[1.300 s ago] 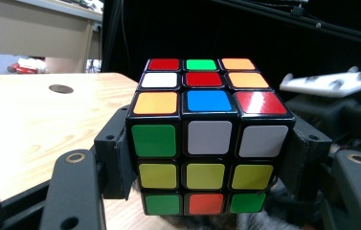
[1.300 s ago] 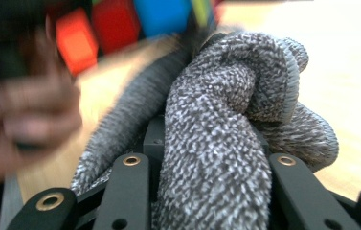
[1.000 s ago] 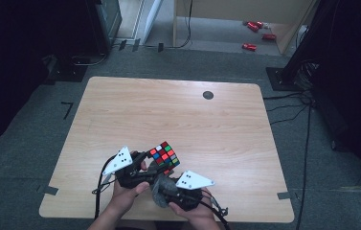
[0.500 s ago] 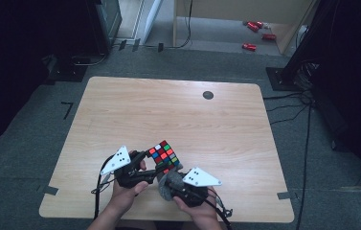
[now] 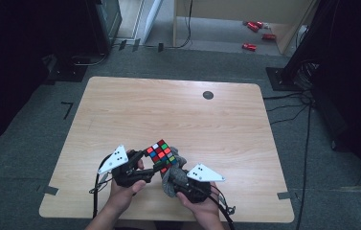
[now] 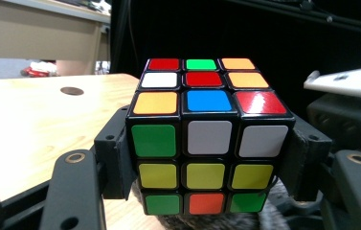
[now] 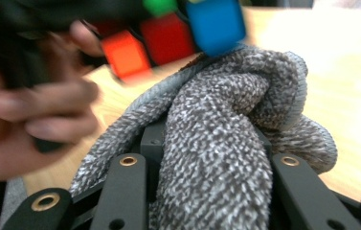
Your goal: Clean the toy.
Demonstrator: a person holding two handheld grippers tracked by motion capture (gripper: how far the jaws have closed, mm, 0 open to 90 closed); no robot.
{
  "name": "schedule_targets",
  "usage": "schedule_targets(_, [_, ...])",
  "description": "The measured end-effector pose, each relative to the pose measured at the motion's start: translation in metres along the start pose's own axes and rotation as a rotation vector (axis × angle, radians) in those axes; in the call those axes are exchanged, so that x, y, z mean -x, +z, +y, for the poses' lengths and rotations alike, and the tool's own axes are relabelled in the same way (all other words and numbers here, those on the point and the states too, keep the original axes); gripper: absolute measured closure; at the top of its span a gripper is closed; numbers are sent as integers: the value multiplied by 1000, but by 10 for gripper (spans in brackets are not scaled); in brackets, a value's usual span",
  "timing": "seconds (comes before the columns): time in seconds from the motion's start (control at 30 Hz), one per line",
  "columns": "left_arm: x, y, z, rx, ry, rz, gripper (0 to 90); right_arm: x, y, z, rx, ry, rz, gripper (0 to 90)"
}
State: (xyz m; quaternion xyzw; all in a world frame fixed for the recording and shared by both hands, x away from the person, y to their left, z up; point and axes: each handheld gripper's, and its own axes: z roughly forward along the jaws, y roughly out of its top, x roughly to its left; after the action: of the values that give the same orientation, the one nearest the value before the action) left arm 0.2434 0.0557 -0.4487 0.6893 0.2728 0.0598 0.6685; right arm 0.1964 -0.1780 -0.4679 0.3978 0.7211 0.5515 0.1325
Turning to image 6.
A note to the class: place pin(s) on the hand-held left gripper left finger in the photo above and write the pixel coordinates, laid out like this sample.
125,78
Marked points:
114,159

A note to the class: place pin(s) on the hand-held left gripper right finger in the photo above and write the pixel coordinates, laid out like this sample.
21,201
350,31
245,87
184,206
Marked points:
305,159

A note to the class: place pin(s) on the multicoloured puzzle cube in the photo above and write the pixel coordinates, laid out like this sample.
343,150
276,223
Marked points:
208,137

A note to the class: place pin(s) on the dark round table grommet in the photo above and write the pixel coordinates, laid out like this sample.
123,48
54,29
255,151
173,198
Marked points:
72,91

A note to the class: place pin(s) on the red can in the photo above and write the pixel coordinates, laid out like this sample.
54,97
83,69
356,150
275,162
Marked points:
36,73

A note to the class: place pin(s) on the beige wooden desk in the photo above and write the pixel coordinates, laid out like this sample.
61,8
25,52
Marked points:
40,41

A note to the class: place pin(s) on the black stand post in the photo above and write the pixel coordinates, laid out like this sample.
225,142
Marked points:
315,15

